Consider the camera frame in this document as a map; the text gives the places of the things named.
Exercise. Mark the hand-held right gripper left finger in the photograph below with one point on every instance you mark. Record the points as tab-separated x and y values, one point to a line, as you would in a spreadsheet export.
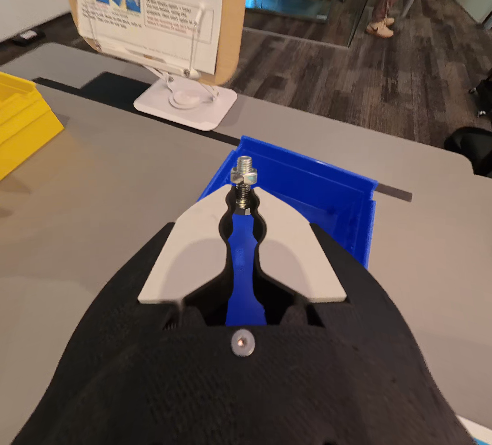
184	253

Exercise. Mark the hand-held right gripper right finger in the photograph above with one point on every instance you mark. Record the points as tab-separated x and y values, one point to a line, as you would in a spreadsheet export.
299	253

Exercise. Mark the blue parts bin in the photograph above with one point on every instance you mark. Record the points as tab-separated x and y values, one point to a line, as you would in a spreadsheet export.
307	191

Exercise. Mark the steel hex bolt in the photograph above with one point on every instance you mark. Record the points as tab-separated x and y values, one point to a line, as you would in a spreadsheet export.
243	199

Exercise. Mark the steel hex nut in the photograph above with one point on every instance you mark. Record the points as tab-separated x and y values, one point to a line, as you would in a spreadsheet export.
244	177

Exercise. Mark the yellow parts bin with divider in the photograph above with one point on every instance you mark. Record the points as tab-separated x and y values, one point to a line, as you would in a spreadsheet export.
23	122

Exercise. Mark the white stand base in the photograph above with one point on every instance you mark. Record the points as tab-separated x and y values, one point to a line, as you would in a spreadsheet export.
153	105

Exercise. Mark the black swivel chair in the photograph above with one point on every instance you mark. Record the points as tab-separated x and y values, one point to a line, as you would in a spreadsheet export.
471	149

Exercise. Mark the instruction sheet on stand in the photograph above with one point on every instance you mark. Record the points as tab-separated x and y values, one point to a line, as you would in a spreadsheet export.
230	11

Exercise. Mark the small black floor device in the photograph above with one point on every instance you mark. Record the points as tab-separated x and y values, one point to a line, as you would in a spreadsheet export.
27	37

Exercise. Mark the black caster frame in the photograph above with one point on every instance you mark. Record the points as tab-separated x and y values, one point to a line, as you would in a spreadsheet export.
484	95

